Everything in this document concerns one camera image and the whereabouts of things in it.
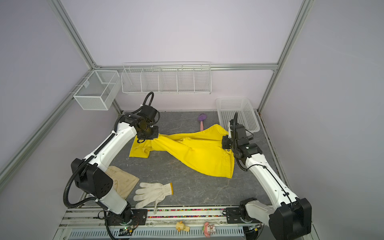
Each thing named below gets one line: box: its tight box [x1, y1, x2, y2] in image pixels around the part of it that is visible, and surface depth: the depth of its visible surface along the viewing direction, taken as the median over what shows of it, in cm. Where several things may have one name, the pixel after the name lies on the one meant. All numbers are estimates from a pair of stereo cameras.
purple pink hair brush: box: [198, 113, 207, 131], surface depth 117 cm
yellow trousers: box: [129, 124, 235, 179], surface depth 87 cm
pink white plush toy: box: [202, 222, 216, 238], surface depth 69 cm
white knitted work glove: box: [133, 182, 174, 214], surface depth 82 cm
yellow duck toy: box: [175, 220, 190, 232], surface depth 70 cm
